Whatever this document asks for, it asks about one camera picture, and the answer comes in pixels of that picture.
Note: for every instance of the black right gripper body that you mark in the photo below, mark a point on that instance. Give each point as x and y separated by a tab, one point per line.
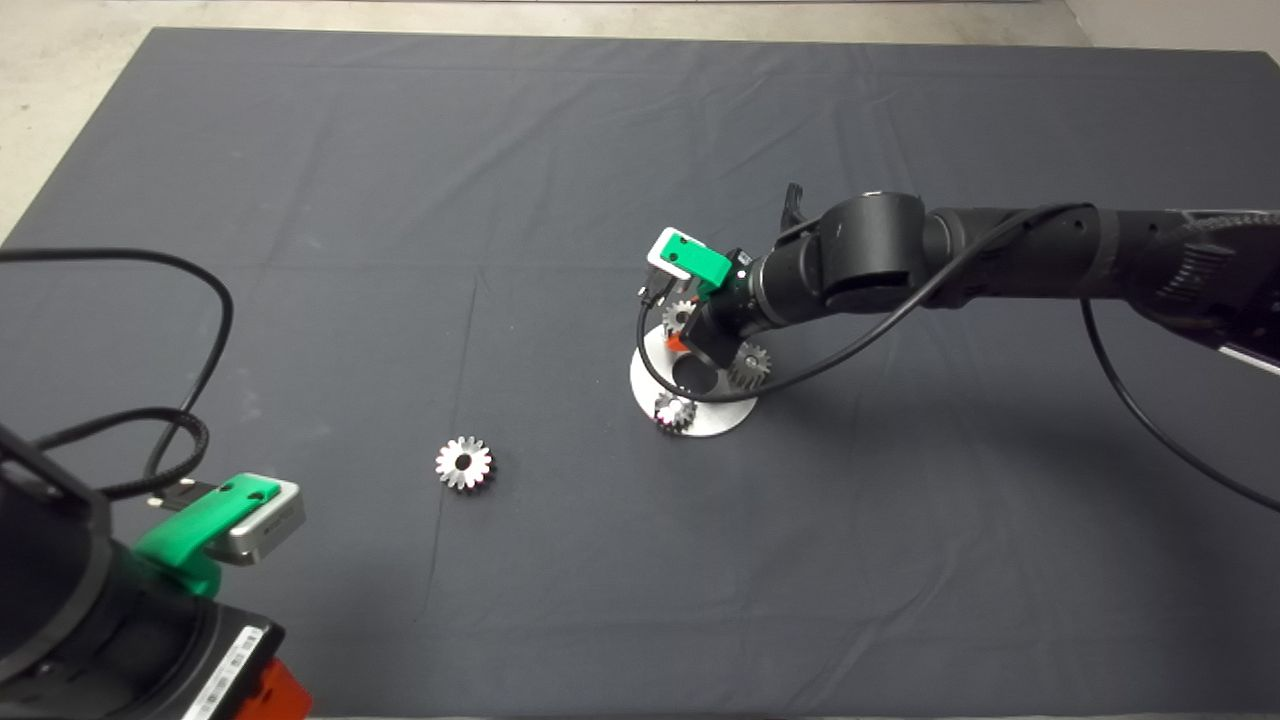
725	330

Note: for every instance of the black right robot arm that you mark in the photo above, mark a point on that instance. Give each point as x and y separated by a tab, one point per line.
1050	265

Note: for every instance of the large steel gear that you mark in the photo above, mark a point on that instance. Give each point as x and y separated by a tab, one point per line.
478	475

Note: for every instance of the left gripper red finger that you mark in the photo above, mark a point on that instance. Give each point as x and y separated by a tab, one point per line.
280	697

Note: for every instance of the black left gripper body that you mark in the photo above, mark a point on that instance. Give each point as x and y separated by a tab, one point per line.
170	660

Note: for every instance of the dark grey table cloth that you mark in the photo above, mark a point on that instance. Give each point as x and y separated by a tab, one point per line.
600	560

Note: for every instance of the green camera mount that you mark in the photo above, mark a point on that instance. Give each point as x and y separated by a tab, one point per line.
700	260
195	525

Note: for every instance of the silver camera box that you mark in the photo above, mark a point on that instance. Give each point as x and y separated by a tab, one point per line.
662	252
275	522

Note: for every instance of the small steel gear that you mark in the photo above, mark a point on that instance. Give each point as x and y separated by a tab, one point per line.
752	374
672	417
680	315

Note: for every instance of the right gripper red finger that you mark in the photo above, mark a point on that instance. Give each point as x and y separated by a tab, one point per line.
679	343

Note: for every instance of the round metal plate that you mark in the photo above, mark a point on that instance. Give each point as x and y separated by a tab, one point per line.
720	415

